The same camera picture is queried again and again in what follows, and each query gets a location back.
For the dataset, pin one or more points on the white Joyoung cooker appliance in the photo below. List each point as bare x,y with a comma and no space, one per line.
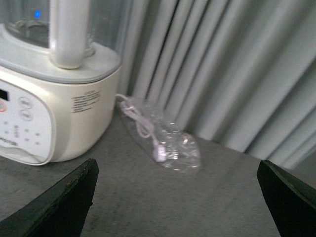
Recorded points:
60,62

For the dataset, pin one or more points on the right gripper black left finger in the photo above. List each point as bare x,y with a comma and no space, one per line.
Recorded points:
60,211

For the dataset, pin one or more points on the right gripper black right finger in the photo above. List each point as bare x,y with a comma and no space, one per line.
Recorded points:
291,202

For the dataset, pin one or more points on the clear plastic bag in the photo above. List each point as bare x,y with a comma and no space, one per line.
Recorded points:
158,135

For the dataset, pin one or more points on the grey curtain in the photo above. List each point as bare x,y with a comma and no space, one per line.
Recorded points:
241,73

